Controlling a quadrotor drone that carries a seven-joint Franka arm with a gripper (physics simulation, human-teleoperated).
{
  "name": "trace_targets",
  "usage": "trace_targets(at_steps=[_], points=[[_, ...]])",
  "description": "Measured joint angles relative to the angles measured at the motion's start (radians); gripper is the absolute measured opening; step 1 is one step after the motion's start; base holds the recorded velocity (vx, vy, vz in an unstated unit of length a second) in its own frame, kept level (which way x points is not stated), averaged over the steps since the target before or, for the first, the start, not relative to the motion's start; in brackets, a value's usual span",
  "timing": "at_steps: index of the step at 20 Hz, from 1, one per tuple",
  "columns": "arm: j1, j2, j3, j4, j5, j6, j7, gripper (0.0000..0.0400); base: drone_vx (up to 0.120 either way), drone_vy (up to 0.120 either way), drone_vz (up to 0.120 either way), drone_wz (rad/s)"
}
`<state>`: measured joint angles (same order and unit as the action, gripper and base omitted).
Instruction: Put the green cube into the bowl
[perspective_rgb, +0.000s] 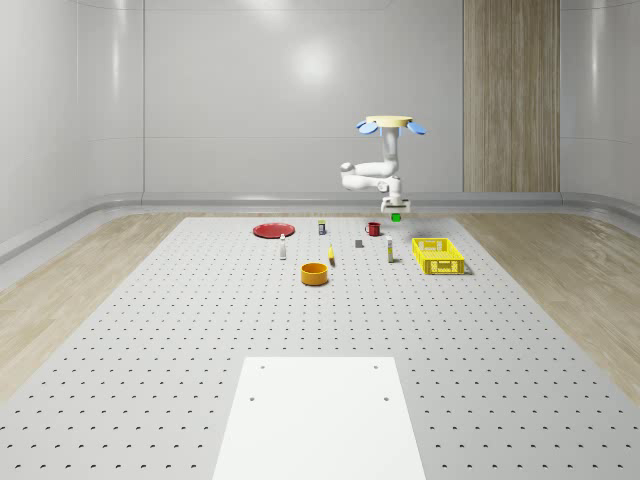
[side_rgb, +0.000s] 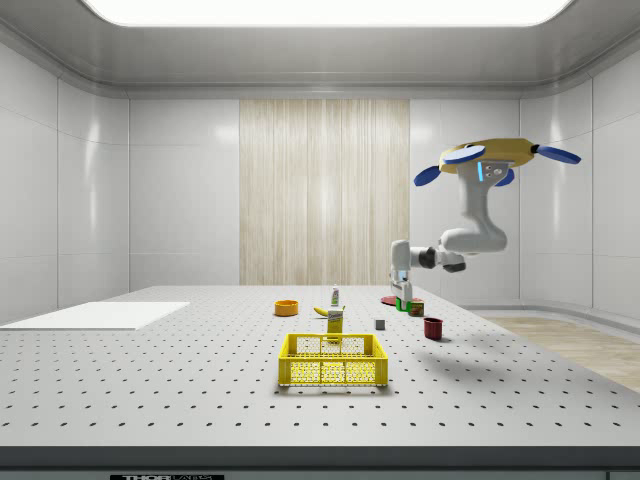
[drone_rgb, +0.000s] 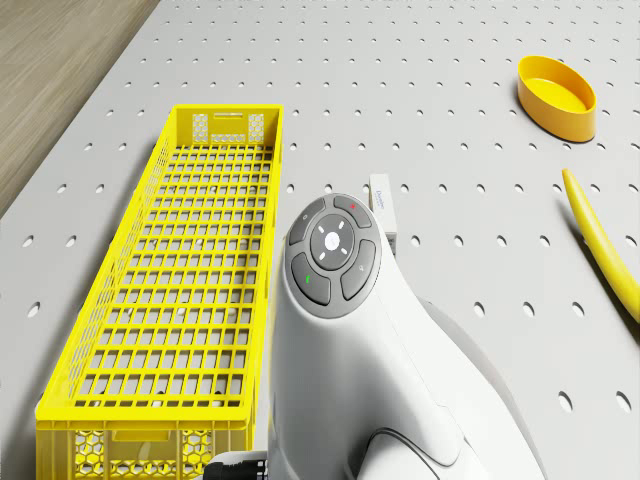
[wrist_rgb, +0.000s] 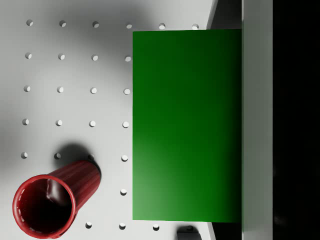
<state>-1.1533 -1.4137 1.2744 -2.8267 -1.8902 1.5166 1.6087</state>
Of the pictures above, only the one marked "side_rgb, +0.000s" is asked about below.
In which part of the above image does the red plate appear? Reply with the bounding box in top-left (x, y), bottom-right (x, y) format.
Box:
top-left (379, 294), bottom-right (424, 308)

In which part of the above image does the yellow and white carton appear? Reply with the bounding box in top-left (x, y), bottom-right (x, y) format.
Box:
top-left (326, 309), bottom-right (344, 345)

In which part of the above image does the yellow basket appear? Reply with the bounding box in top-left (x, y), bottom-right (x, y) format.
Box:
top-left (277, 332), bottom-right (390, 389)

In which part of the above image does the drone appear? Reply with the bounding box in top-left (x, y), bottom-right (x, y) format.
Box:
top-left (413, 137), bottom-right (583, 188)

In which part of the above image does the white board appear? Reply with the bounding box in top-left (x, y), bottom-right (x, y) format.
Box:
top-left (0, 301), bottom-right (192, 331)

